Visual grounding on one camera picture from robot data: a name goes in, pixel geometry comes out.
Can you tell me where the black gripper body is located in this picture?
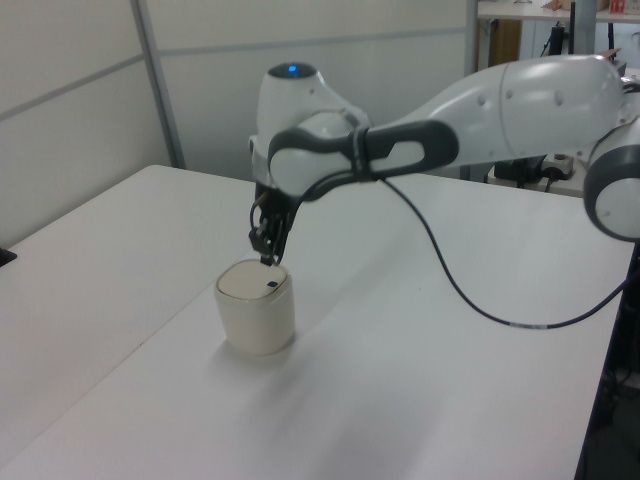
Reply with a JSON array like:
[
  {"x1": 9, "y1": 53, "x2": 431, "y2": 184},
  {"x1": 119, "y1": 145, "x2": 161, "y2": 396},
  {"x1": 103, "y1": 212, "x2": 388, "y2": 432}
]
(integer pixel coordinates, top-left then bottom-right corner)
[{"x1": 254, "y1": 181, "x2": 297, "y2": 214}]

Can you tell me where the white power strip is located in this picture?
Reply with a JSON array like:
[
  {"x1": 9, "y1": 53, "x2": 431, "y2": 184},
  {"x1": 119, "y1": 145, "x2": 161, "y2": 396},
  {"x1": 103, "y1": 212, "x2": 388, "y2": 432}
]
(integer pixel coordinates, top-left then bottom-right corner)
[{"x1": 541, "y1": 153, "x2": 575, "y2": 182}]

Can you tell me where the black table frame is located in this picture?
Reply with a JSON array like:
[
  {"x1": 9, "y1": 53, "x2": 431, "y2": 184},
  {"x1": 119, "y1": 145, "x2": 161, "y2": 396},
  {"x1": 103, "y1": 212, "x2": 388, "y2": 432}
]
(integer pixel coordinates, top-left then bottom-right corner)
[{"x1": 573, "y1": 244, "x2": 640, "y2": 480}]

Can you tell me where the background office desk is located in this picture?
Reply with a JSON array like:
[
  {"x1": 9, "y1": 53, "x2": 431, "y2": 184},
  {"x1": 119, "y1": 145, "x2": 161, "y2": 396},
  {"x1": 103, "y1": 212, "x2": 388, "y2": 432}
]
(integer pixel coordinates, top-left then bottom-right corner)
[{"x1": 476, "y1": 0, "x2": 640, "y2": 25}]

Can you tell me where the grey partition post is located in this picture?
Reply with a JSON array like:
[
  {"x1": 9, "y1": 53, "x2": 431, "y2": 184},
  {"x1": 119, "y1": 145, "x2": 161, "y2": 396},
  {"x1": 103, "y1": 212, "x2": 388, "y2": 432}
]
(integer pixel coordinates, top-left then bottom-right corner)
[{"x1": 463, "y1": 0, "x2": 482, "y2": 77}]

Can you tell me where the small white trash can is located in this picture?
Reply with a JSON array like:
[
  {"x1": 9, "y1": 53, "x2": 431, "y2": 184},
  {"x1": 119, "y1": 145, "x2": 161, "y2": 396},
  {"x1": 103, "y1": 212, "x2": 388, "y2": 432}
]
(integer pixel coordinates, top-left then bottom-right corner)
[{"x1": 213, "y1": 259, "x2": 297, "y2": 358}]

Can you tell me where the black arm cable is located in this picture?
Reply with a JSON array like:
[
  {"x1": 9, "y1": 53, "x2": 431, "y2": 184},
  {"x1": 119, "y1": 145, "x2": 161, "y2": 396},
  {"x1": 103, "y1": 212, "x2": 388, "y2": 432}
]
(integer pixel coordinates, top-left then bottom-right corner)
[{"x1": 380, "y1": 176, "x2": 630, "y2": 332}]

